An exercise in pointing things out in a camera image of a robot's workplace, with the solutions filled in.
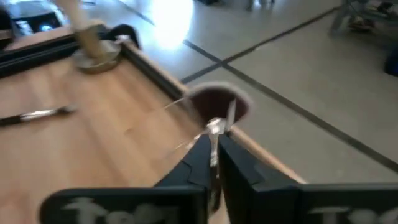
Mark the white mushroom lamp brass base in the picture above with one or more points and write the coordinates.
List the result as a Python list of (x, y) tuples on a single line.
[(90, 43)]

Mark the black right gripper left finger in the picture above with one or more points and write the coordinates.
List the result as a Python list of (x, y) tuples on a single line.
[(124, 208)]

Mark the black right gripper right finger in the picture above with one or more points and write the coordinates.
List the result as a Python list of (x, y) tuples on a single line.
[(280, 205)]

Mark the black corner clamp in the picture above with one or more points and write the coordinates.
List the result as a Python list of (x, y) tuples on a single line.
[(127, 31)]

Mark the black makeup brush silver ferrule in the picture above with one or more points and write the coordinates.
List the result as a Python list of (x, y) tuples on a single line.
[(40, 114)]

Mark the fan makeup brush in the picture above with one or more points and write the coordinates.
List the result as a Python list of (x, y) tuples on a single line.
[(214, 105)]

